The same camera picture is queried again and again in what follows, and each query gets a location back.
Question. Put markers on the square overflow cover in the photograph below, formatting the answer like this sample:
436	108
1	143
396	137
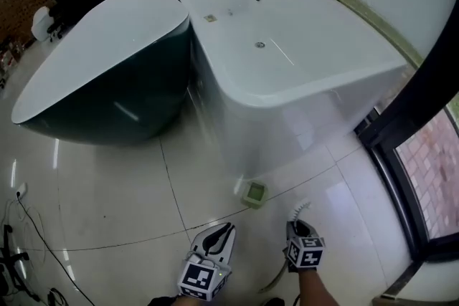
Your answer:
209	18

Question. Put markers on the small green square dish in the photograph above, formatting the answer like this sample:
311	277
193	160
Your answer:
255	194

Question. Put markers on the dark green oval bathtub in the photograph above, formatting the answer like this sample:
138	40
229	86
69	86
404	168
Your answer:
118	82

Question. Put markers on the white power strip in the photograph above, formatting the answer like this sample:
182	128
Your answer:
21	190

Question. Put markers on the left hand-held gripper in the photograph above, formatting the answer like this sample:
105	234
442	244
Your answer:
199	279

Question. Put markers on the white rectangular bathtub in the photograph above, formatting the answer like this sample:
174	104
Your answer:
272	57

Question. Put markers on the white toilet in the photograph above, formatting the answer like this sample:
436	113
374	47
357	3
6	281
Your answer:
43	23

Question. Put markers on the person's left shoe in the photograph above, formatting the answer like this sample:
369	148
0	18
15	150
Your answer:
163	301

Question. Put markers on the metal bathtub drain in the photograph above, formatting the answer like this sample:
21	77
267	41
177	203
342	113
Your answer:
259	44

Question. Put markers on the person's right forearm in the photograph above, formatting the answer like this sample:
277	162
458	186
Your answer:
317	288

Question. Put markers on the person's right shoe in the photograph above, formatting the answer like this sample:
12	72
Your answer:
272	301

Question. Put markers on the person's shoe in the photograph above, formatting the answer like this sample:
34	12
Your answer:
163	301
272	301

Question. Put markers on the black door frame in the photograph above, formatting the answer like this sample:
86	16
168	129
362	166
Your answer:
412	111

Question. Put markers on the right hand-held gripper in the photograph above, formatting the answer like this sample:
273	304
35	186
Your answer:
306	254

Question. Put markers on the black stand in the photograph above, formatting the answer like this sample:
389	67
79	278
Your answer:
9	261

